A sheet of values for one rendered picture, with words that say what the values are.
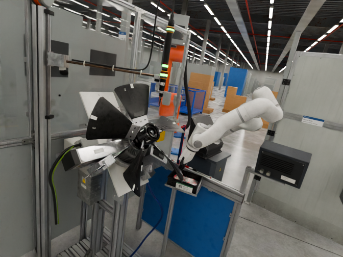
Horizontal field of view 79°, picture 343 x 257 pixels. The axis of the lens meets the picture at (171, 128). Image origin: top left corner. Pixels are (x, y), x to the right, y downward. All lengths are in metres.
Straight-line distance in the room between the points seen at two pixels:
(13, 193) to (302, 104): 2.82
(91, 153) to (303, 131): 2.34
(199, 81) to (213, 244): 8.00
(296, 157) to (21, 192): 1.79
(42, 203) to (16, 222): 0.27
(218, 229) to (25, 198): 1.42
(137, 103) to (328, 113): 2.11
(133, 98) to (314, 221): 2.57
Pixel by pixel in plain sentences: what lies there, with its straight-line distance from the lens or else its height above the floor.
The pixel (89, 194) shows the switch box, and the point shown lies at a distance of 1.55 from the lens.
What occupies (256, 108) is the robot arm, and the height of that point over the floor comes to 1.46.
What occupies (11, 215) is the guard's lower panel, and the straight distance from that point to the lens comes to 1.93.
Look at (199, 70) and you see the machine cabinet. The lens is 11.97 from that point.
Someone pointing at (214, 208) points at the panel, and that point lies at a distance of 1.71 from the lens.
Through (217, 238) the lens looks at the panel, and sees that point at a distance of 1.83.
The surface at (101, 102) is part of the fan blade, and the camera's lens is 1.11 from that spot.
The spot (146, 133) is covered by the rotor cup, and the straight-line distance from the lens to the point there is 1.18.
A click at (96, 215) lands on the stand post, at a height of 0.46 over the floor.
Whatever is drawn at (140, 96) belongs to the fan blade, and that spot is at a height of 1.39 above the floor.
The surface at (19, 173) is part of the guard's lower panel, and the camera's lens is 1.78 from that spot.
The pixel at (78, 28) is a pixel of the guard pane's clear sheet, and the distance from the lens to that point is 1.75.
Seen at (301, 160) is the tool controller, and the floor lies 1.23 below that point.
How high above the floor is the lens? 1.59
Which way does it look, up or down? 16 degrees down
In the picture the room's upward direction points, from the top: 9 degrees clockwise
